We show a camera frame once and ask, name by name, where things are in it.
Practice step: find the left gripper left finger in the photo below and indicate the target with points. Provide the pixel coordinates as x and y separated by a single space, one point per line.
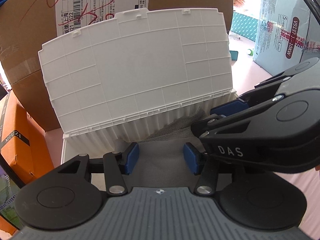
119 164

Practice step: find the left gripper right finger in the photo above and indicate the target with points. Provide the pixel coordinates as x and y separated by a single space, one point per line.
204 166

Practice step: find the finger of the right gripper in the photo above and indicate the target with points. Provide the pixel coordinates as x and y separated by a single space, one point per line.
230 108
223 127

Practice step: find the white ribbed storage box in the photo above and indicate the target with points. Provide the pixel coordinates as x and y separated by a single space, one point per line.
142 76

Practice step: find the teal flat box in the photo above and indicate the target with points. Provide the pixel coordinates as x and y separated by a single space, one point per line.
244 25

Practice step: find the light blue carton box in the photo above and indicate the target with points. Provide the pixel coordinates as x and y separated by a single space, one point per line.
287 34

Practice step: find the orange cardboard box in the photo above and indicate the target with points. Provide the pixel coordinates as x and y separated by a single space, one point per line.
23 145

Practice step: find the smartphone with cartoon screen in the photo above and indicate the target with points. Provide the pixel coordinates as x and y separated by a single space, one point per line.
10 186

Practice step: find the large brown cardboard box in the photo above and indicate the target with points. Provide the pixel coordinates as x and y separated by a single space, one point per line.
27 24

